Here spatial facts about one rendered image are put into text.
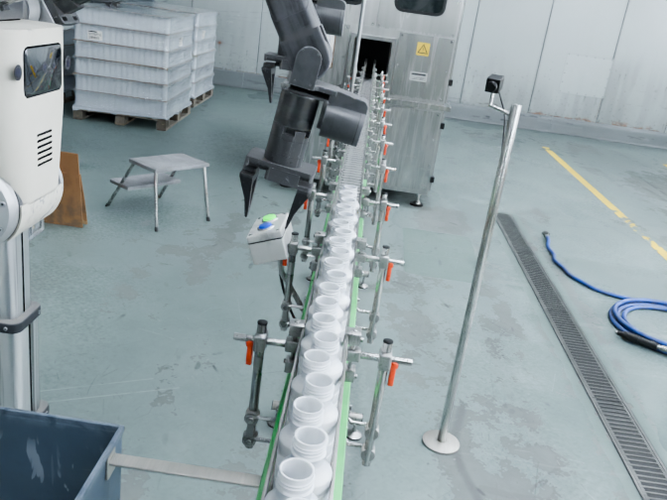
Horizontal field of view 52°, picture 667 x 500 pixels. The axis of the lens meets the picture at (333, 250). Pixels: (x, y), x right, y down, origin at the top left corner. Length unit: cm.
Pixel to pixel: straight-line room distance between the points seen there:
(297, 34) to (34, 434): 74
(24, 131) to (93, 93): 655
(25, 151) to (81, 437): 50
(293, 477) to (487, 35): 1075
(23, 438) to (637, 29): 1124
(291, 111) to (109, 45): 678
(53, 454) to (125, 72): 669
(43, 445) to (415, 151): 490
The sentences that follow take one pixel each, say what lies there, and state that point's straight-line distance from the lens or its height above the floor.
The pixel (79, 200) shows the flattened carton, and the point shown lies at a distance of 460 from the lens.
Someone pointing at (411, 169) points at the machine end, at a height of 33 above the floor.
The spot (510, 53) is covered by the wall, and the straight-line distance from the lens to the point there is 1140.
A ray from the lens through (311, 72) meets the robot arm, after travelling 96.
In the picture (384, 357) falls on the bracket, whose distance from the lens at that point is 111.
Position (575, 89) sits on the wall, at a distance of 1168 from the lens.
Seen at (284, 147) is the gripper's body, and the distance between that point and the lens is 99.
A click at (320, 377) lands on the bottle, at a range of 89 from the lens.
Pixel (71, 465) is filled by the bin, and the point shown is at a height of 86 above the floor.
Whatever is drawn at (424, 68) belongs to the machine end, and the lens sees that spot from 571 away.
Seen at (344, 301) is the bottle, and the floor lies 112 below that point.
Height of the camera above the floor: 162
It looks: 20 degrees down
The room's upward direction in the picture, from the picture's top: 8 degrees clockwise
